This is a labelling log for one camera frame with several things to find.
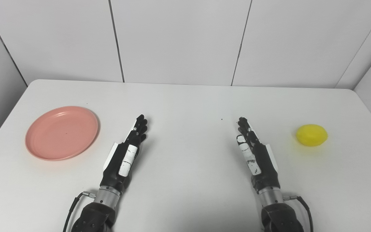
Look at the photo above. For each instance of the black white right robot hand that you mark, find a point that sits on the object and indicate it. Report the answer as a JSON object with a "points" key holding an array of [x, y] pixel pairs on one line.
{"points": [[264, 167]]}

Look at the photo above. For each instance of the yellow lemon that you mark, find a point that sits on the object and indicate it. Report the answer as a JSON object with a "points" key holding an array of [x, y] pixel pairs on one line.
{"points": [[311, 135]]}

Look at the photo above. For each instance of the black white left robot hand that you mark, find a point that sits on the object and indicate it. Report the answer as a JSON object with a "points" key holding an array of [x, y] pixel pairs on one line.
{"points": [[116, 167]]}

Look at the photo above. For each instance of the pink round plate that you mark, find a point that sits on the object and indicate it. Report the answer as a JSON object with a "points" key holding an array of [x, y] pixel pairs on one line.
{"points": [[61, 133]]}

